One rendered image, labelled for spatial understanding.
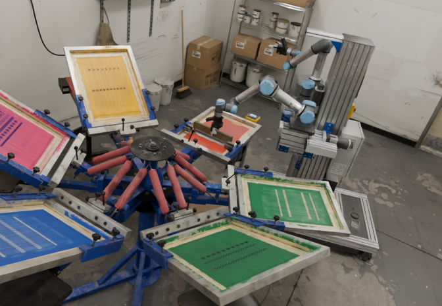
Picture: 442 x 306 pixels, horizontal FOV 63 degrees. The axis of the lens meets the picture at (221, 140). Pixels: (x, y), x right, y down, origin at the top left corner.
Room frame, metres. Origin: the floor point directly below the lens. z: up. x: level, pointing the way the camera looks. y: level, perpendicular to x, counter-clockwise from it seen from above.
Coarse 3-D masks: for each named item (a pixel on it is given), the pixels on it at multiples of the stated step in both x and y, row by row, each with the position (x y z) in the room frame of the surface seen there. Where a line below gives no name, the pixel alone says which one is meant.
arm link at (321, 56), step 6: (330, 42) 3.48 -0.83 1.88; (330, 48) 3.49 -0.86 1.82; (318, 54) 3.52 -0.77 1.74; (324, 54) 3.48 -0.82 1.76; (318, 60) 3.50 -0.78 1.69; (324, 60) 3.49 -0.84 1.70; (318, 66) 3.49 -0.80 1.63; (312, 72) 3.52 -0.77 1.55; (318, 72) 3.49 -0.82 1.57; (312, 78) 3.48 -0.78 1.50; (318, 78) 3.49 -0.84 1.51
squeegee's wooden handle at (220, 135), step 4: (196, 124) 2.94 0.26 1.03; (200, 124) 2.93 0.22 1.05; (204, 124) 2.93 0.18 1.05; (200, 128) 2.93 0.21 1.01; (204, 128) 2.91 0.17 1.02; (208, 128) 2.89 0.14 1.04; (208, 132) 2.89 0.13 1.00; (216, 132) 2.86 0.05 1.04; (220, 132) 2.85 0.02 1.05; (216, 136) 2.86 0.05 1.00; (220, 136) 2.84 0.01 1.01; (224, 136) 2.83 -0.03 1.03; (228, 136) 2.81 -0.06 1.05; (232, 136) 2.82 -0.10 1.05; (224, 140) 2.82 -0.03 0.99; (228, 140) 2.81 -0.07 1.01
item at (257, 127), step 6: (210, 108) 3.41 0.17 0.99; (204, 114) 3.25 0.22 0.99; (222, 114) 3.38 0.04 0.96; (228, 114) 3.36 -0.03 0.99; (192, 120) 3.07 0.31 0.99; (198, 120) 3.14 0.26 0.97; (240, 120) 3.30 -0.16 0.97; (246, 120) 3.29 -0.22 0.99; (252, 126) 3.25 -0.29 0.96; (258, 126) 3.22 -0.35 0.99; (180, 132) 2.85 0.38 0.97; (252, 132) 3.07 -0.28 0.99; (246, 138) 2.94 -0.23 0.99
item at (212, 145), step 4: (228, 124) 3.20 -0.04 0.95; (232, 124) 3.22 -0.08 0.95; (236, 124) 3.23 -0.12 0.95; (236, 128) 3.15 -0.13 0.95; (240, 128) 3.17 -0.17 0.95; (244, 128) 3.18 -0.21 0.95; (248, 128) 3.20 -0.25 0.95; (240, 132) 3.09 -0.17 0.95; (244, 132) 3.11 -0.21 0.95; (236, 136) 3.00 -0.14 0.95; (240, 136) 3.01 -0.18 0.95; (232, 140) 2.91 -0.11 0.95; (236, 140) 2.93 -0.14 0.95; (204, 144) 2.75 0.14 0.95; (208, 144) 2.76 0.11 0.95; (212, 144) 2.78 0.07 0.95; (216, 144) 2.79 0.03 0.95; (208, 148) 2.70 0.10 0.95; (212, 148) 2.71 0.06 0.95; (216, 148) 2.73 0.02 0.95; (220, 148) 2.74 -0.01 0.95; (216, 152) 2.66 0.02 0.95; (220, 152) 2.68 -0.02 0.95
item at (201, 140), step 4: (212, 120) 3.22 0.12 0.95; (224, 120) 3.27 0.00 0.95; (228, 120) 3.28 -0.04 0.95; (208, 124) 3.12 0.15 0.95; (224, 124) 3.19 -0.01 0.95; (184, 136) 2.82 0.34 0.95; (188, 136) 2.83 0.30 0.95; (192, 136) 2.84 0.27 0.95; (196, 136) 2.86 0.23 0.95; (200, 136) 2.87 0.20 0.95; (192, 140) 2.78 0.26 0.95; (200, 140) 2.80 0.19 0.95; (204, 140) 2.82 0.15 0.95; (208, 140) 2.83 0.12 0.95; (200, 144) 2.74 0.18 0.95
